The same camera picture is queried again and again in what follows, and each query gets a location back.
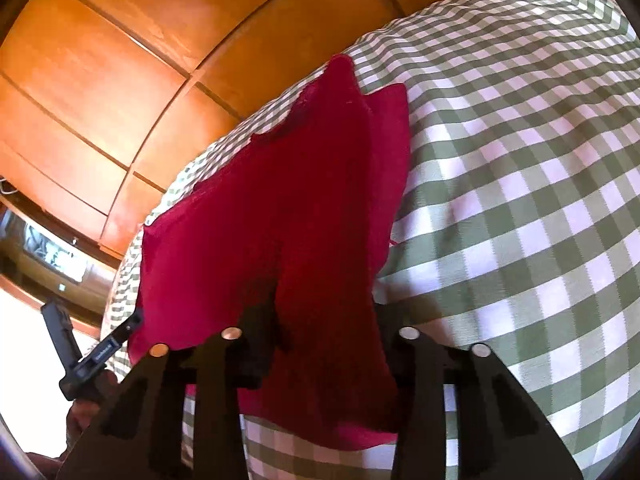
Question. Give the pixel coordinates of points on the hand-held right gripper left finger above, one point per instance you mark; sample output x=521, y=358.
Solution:
x=250, y=355

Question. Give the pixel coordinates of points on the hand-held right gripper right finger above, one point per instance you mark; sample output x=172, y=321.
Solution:
x=395, y=332

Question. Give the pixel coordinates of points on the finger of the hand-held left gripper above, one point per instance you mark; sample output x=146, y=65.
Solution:
x=131, y=324

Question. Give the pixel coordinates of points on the red embroidered shirt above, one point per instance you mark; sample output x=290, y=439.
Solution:
x=300, y=200

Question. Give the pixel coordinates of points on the person's left hand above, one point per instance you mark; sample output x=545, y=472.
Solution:
x=92, y=410

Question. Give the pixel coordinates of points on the dark wooden shelf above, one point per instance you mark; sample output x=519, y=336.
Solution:
x=45, y=260

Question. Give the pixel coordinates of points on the green checkered bedsheet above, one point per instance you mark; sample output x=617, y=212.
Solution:
x=525, y=210

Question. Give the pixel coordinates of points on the wooden wardrobe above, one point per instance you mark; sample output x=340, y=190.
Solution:
x=150, y=75

